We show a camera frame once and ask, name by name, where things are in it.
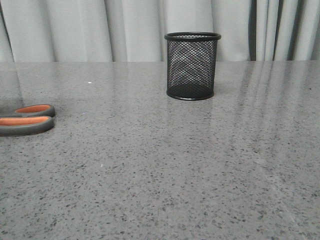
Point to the grey and orange scissors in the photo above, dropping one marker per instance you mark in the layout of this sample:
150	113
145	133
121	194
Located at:
28	120

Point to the black mesh pen holder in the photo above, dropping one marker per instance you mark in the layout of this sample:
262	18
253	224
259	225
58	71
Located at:
191	64

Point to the grey curtain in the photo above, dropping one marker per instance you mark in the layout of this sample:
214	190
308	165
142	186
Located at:
134	30

